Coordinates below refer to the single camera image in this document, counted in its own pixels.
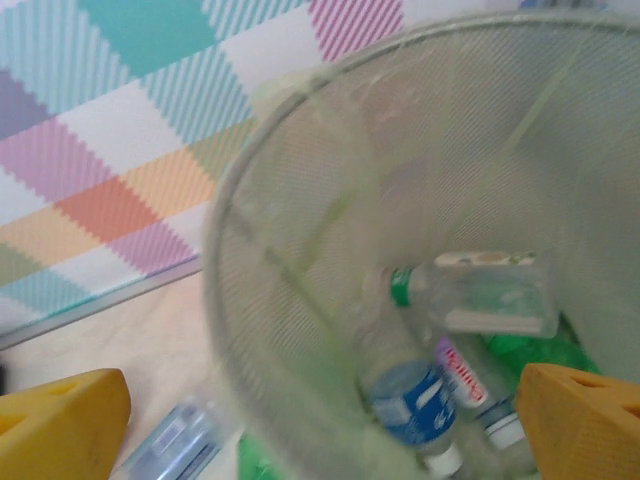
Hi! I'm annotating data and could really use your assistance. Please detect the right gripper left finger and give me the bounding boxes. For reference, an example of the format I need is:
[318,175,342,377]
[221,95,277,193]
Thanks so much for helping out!
[0,368,132,480]

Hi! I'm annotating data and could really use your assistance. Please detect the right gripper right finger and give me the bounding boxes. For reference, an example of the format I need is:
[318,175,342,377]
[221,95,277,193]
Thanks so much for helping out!
[514,363,640,480]

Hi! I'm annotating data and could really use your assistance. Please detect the rectangular clear bottle blue label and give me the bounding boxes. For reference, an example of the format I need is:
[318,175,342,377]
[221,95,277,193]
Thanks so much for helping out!
[110,393,239,480]

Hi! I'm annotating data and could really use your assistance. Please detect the green translucent trash bin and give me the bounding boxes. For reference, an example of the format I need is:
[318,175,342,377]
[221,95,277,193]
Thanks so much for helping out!
[202,9,640,480]

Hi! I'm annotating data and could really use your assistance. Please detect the crushed green plastic bottle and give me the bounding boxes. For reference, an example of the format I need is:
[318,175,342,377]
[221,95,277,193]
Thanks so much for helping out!
[477,312,604,379]

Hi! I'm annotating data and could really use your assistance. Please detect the clear bottle pink label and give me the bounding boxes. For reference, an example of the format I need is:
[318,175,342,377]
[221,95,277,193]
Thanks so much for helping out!
[433,335,527,454]

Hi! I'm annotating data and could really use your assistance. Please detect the square clear bottle green cap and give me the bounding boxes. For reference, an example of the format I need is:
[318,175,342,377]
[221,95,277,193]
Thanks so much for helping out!
[388,251,560,337]

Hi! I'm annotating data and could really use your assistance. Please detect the water bottle blue label white cap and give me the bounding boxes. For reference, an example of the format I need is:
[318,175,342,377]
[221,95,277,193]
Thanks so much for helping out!
[355,319,465,477]

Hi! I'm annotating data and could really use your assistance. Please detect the aluminium wall base strip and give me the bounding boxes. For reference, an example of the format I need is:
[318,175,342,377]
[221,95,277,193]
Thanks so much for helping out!
[0,253,204,350]

